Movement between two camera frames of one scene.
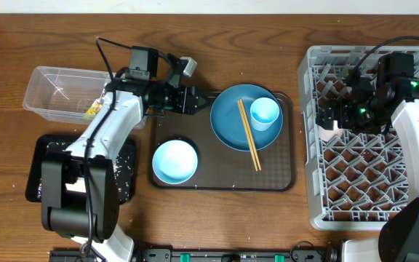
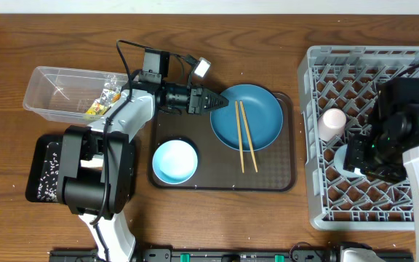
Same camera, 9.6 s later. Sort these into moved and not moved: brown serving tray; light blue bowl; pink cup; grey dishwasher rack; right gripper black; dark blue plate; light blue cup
Moved: light blue cup; right gripper black
Not moved: pink cup; dark blue plate; brown serving tray; light blue bowl; grey dishwasher rack
